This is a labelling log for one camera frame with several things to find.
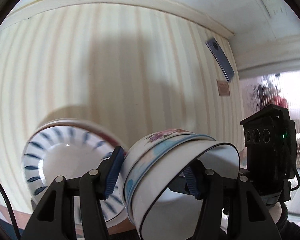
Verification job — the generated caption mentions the blue leaf pattern plate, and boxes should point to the blue leaf pattern plate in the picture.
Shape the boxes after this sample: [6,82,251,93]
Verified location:
[21,126,129,224]

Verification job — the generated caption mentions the white bowl dark rim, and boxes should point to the white bowl dark rim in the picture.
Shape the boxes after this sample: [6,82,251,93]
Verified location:
[131,140,239,239]

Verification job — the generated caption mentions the plain white bowl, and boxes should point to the plain white bowl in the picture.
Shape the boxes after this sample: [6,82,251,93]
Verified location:
[125,134,214,227]

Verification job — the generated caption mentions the floral patterned white bowl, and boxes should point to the floral patterned white bowl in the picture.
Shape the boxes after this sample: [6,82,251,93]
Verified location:
[119,128,197,206]

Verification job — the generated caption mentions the frosted glass sliding door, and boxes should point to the frosted glass sliding door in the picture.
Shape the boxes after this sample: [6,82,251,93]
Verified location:
[238,69,300,215]

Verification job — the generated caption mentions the small brown card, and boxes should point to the small brown card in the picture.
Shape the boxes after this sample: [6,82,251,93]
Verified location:
[217,80,230,96]

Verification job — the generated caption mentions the blue smartphone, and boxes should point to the blue smartphone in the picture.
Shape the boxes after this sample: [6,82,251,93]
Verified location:
[205,37,235,82]

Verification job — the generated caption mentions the striped cat tablecloth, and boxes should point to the striped cat tablecloth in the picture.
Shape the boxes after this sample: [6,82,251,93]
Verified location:
[0,2,246,233]

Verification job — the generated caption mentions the right wall socket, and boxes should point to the right wall socket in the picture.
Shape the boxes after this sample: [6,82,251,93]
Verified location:
[262,0,287,18]

